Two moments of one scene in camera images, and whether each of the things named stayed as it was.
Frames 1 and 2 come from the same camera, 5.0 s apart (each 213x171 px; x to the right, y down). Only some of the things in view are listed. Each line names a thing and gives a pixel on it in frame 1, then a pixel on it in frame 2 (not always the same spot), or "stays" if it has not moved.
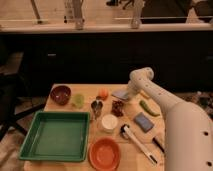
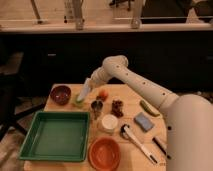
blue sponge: (142, 122) stays
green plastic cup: (78, 101) stays
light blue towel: (120, 93) to (86, 88)
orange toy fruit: (104, 93) stays
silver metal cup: (96, 107) stays
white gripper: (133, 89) to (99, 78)
